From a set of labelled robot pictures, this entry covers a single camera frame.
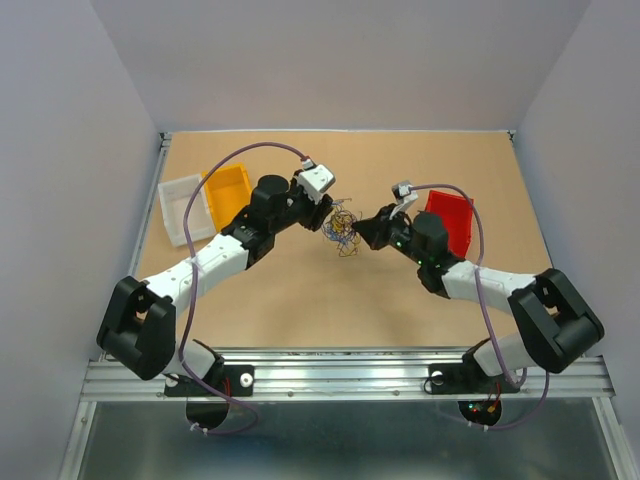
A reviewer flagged aluminium front rail frame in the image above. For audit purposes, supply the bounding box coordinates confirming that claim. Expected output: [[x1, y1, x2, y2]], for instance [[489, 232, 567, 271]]
[[79, 349, 616, 402]]

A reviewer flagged red plastic bin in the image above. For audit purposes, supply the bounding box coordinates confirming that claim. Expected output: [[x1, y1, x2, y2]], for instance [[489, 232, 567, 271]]
[[425, 190, 473, 259]]

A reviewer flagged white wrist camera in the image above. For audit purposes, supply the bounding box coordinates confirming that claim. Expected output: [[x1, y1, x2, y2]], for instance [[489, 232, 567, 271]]
[[296, 158, 336, 204], [389, 180, 418, 219]]

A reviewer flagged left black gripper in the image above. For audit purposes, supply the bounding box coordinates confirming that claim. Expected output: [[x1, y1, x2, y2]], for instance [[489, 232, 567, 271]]
[[270, 169, 333, 235]]

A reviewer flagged thin wire bundle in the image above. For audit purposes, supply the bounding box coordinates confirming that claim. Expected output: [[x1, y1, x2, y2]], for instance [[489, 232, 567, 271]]
[[319, 195, 364, 260]]

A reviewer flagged white plastic bin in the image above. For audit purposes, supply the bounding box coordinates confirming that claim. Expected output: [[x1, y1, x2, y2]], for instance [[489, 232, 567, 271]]
[[158, 174, 217, 247]]

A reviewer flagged yellow plastic bin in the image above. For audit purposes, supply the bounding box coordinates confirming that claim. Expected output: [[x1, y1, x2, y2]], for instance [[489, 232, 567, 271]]
[[203, 163, 252, 232]]

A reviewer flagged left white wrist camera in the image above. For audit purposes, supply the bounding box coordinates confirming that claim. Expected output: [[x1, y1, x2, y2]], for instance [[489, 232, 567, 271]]
[[296, 158, 336, 204]]

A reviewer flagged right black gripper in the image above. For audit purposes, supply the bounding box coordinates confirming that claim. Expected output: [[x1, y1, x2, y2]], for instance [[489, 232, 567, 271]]
[[350, 203, 427, 266]]

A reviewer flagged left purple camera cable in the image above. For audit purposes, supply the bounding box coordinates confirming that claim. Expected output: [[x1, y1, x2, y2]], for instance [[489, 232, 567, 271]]
[[176, 141, 311, 436]]

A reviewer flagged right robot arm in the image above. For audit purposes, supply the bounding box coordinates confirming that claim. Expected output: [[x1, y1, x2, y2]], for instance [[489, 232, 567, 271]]
[[353, 205, 605, 394]]

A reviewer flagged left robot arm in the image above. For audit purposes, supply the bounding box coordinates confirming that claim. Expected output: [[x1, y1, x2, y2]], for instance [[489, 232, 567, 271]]
[[97, 165, 335, 394]]

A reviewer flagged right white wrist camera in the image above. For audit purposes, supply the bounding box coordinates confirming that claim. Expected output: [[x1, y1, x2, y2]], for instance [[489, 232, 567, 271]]
[[389, 180, 418, 219]]

